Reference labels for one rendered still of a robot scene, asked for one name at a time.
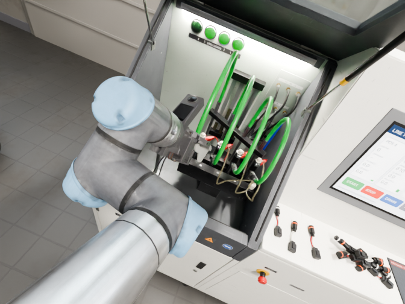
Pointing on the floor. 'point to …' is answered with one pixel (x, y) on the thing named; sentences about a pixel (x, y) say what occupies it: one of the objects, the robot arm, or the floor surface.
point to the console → (326, 297)
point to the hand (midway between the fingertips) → (198, 142)
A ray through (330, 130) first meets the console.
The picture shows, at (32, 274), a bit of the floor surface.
